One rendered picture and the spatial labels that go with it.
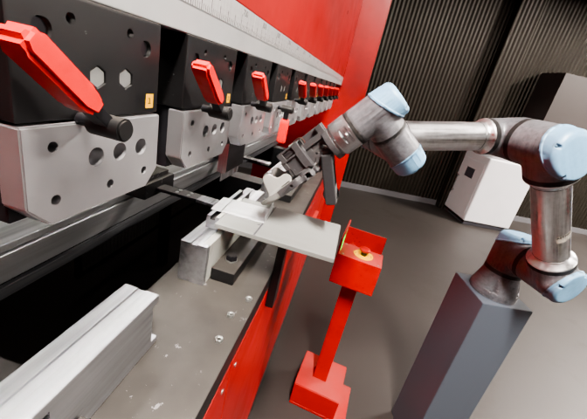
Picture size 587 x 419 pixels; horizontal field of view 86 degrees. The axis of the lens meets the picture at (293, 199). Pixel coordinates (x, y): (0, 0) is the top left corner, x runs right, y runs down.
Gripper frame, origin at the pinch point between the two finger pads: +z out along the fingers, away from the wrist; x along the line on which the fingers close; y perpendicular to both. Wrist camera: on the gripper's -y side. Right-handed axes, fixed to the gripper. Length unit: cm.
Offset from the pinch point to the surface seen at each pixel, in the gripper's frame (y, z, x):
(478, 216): -209, -59, -362
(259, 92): 17.8, -16.0, 11.3
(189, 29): 24.2, -18.7, 31.1
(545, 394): -185, -19, -91
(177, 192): 14.7, 17.7, 2.0
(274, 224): -5.0, 1.9, 3.1
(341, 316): -59, 25, -40
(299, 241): -10.2, -2.5, 7.4
